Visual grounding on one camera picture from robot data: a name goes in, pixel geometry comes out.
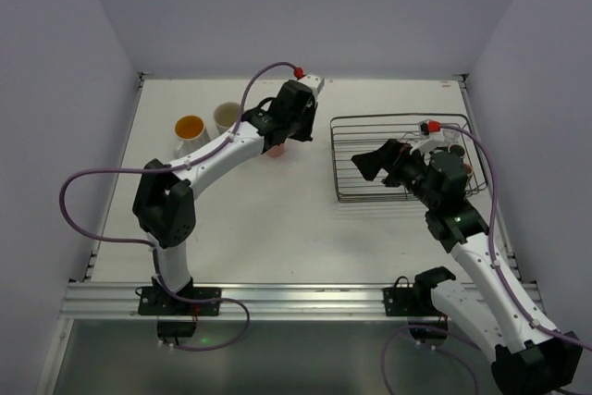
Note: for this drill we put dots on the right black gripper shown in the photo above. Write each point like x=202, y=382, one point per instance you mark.
x=391, y=164

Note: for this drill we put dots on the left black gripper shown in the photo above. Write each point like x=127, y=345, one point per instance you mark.
x=302, y=122

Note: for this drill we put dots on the pink plastic cup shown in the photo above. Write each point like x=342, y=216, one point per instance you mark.
x=276, y=151

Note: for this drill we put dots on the beige patterned mug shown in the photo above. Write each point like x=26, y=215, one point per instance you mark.
x=226, y=115

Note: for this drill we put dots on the tan patterned mug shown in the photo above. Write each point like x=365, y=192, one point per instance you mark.
x=468, y=169

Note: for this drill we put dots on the white floral mug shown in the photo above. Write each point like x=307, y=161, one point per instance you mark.
x=192, y=135

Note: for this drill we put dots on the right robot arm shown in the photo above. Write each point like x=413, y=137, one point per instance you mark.
x=526, y=351

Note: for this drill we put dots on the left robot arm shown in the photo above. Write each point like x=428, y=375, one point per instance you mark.
x=164, y=201

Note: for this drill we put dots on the clear glass cup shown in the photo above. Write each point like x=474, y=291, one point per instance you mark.
x=451, y=136

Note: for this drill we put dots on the dark brown mug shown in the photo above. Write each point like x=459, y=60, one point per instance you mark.
x=457, y=149

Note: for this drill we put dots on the right controller box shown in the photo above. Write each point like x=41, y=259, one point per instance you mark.
x=431, y=334

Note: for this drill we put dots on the controller box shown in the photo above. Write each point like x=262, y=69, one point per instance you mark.
x=431, y=334
x=174, y=331

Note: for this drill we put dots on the left controller box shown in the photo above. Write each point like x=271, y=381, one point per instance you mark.
x=174, y=331

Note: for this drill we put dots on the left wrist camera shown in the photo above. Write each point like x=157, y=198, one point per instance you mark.
x=315, y=82

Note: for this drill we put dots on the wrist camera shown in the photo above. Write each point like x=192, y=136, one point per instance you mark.
x=315, y=82
x=431, y=137

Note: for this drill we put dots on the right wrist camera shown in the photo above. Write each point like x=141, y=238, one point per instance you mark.
x=431, y=137

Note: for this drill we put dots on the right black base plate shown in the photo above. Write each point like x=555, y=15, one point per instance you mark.
x=402, y=301

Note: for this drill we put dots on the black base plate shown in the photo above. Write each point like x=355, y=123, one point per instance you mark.
x=402, y=301
x=191, y=301

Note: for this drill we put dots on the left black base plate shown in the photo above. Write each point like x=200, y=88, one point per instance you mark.
x=191, y=301

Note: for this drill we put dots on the aluminium mounting rail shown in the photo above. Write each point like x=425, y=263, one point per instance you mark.
x=266, y=302

